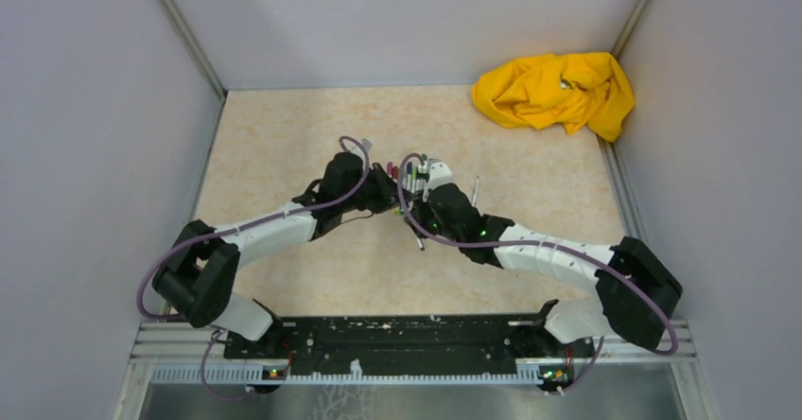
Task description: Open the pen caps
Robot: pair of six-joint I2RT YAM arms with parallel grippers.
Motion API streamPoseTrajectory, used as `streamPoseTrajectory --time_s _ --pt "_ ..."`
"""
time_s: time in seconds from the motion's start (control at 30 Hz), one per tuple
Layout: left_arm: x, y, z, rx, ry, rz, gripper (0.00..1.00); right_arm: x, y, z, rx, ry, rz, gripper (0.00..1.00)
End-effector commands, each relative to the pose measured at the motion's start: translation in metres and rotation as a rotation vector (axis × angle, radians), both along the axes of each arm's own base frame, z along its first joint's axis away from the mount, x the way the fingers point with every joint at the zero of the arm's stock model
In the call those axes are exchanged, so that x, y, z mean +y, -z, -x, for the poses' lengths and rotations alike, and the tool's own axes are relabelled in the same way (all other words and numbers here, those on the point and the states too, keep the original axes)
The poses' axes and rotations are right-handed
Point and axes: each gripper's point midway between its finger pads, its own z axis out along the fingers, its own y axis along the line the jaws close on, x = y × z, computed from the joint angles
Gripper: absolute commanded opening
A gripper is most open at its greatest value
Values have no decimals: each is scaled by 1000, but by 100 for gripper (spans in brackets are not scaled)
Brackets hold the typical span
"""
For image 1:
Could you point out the yellow cloth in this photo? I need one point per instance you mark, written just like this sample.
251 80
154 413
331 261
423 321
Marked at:
574 91

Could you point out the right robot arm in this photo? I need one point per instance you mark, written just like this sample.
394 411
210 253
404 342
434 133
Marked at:
631 293

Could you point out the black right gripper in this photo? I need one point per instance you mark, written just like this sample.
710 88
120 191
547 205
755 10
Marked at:
419 210

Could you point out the aluminium frame rail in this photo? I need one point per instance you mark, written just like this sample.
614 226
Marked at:
177 352

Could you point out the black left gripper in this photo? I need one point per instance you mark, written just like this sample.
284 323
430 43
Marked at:
388 191

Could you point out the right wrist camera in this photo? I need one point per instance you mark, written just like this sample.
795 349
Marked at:
436 173

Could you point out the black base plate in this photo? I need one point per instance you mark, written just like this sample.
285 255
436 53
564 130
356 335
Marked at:
449 345

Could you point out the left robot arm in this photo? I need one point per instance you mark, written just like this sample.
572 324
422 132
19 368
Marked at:
197 275

